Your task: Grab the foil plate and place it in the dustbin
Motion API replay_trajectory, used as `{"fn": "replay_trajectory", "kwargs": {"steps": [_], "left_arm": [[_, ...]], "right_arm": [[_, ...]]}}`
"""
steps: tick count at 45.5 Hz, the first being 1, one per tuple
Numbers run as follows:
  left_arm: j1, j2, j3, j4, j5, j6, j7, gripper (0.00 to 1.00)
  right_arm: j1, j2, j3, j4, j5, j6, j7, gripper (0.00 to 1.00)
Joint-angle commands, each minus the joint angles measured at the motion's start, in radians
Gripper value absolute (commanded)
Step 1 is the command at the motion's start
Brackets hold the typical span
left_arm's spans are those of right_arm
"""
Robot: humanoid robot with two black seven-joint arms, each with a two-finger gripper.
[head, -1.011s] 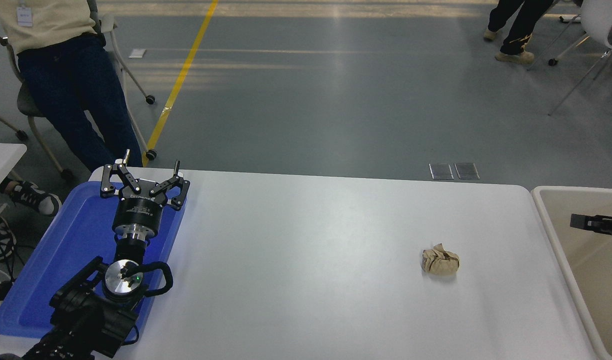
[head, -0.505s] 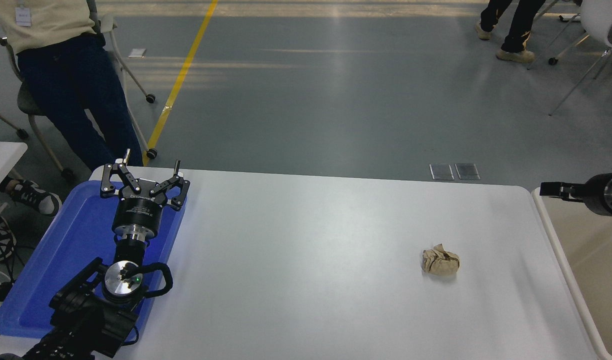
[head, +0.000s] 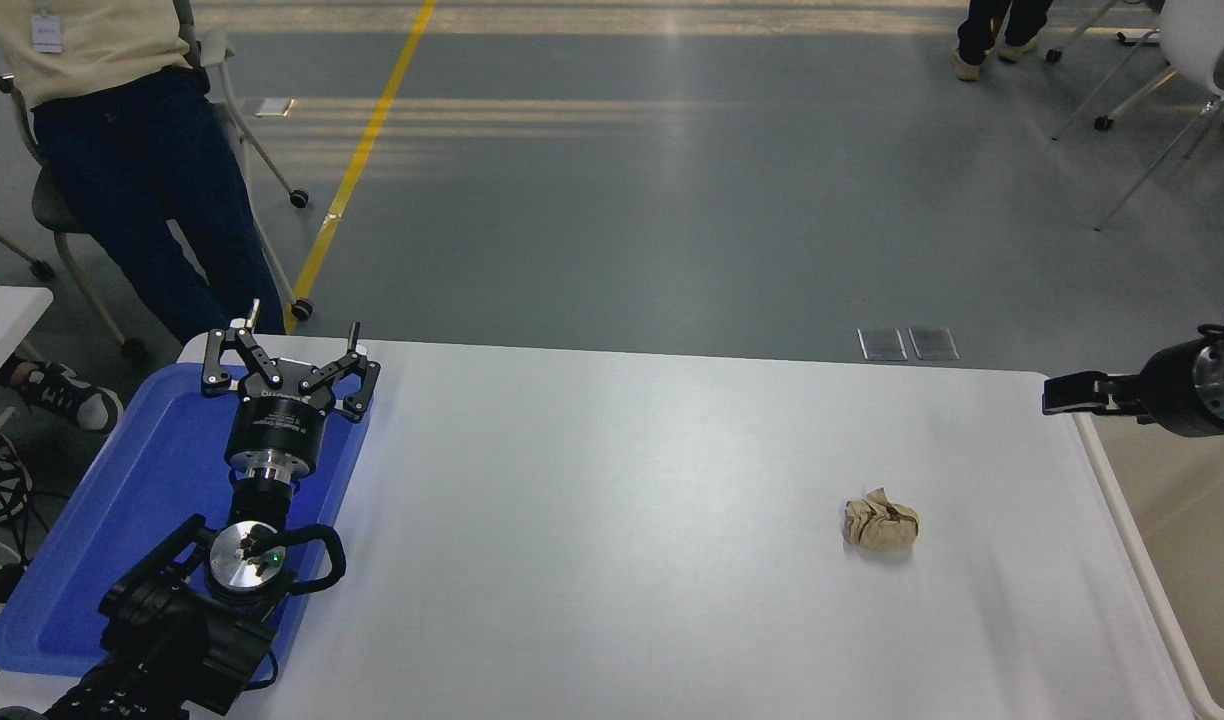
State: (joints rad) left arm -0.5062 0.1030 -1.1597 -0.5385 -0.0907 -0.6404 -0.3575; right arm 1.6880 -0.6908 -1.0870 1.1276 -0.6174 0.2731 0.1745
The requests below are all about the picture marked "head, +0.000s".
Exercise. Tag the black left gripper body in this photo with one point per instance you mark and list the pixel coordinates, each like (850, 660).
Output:
(272, 430)

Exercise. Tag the white chair with metal legs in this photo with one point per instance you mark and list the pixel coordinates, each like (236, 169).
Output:
(1197, 30)

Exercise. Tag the person's foot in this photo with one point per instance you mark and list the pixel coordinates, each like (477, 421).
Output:
(67, 395)

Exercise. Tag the metal floor plate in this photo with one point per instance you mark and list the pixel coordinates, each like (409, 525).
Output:
(882, 344)
(932, 342)

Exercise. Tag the wheeled office chair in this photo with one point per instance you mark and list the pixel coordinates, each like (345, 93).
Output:
(57, 210)

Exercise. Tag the small white table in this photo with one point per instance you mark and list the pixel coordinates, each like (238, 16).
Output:
(2, 320)

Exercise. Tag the seated person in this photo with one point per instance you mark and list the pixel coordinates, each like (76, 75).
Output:
(152, 150)

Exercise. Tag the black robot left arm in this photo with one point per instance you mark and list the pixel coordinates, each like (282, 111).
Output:
(172, 640)

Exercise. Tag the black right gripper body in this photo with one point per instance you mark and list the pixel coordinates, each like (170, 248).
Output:
(1172, 390)

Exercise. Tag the crumpled tan paper ball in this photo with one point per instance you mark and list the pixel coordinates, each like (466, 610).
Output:
(880, 525)

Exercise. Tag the large pale bin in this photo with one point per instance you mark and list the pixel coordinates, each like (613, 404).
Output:
(1192, 550)

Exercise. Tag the blue plastic tray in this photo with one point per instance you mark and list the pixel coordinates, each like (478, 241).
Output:
(122, 500)

